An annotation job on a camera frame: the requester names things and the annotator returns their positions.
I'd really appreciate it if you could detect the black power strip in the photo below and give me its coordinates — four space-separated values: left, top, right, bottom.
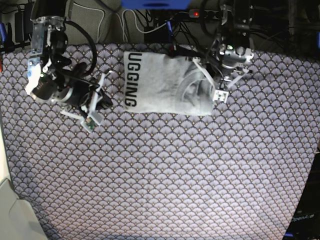
188 9 221 20

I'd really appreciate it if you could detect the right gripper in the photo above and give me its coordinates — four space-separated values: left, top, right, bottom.
60 70 114 133

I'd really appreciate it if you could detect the beige plastic bin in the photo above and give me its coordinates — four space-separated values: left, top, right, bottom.
0 178 47 240

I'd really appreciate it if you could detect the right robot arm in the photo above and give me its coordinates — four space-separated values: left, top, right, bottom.
25 0 113 133

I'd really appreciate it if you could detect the red black table clamp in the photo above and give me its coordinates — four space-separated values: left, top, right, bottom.
169 44 179 58

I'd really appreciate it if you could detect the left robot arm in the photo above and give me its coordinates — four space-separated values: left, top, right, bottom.
186 0 254 104

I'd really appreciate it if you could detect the black OpenArm case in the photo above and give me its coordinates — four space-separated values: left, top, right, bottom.
283 153 320 240

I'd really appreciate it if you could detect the blue box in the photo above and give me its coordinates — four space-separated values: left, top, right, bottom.
121 0 191 10

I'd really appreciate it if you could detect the white cable on floor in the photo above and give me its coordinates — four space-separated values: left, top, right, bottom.
71 0 168 43

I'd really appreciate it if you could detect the light grey T-shirt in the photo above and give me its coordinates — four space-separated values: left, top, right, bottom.
123 51 214 116

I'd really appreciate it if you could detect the black box on floor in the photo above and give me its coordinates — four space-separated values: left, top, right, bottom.
144 25 171 44

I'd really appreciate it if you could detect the fan patterned tablecloth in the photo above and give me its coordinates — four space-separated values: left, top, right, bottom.
0 44 320 240

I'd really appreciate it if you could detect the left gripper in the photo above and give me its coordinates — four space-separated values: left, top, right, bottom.
186 56 253 104

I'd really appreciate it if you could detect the black power adapter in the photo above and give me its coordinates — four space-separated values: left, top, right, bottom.
14 1 34 43

